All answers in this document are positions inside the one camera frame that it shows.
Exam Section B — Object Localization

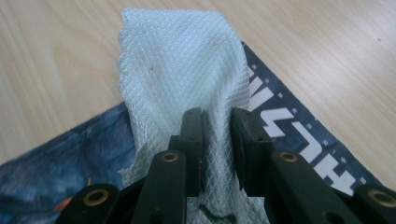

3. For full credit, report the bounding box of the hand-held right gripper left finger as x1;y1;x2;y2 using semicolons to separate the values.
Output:
130;106;208;224

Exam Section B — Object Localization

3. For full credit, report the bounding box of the dark illustrated magazine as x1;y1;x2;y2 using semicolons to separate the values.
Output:
0;41;384;224

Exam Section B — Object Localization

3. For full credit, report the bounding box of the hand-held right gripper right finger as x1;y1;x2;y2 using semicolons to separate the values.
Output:
232;106;363;224

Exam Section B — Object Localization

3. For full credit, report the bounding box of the light blue cloth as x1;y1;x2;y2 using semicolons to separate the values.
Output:
117;7;269;224

